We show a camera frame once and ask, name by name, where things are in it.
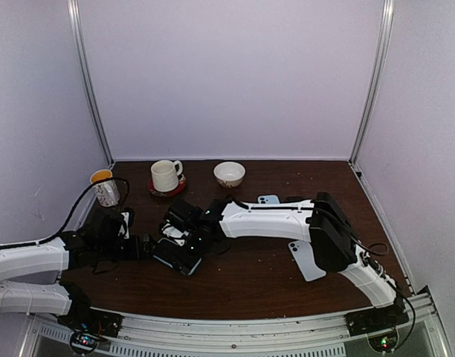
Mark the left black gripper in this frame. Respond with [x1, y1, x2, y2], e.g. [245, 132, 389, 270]
[97, 234, 158, 262]

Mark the purple phone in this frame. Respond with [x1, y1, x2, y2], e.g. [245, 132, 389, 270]
[285, 196, 304, 203]

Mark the white phone from blue case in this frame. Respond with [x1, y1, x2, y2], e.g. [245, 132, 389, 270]
[288, 240, 326, 282]

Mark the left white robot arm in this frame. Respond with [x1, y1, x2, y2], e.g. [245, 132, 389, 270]
[0, 209, 151, 330]

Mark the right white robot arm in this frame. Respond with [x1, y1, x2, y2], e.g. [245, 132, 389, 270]
[160, 192, 404, 329]

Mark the white mug orange inside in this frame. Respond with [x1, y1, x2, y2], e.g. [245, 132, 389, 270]
[90, 170, 120, 208]

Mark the red patterned coaster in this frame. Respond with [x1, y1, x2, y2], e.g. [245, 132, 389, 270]
[147, 174, 187, 197]

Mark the cream ribbed mug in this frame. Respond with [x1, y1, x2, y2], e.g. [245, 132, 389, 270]
[150, 160, 184, 193]

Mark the white ceramic bowl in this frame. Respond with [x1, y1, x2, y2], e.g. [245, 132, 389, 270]
[213, 161, 246, 188]

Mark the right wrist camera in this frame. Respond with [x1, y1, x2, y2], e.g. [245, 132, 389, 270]
[158, 222, 188, 246]

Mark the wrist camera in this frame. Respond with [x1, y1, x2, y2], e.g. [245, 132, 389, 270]
[119, 208, 135, 239]
[158, 222, 188, 246]

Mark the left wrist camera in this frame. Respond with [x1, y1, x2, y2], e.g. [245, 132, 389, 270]
[119, 208, 135, 239]

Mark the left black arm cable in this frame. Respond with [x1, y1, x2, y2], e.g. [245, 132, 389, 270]
[0, 177, 131, 250]

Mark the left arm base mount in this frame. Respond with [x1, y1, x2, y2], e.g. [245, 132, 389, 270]
[57, 300, 123, 356]

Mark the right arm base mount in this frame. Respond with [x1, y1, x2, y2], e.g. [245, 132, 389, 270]
[345, 297, 410, 355]

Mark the front aluminium rail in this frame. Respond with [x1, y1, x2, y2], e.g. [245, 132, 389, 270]
[16, 295, 453, 356]

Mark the left aluminium frame post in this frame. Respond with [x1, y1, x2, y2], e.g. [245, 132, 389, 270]
[67, 0, 114, 167]

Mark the aluminium frame post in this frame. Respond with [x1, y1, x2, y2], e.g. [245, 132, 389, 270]
[67, 0, 114, 167]
[349, 0, 395, 167]

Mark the right aluminium frame post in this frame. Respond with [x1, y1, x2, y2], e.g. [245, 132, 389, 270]
[349, 0, 395, 167]

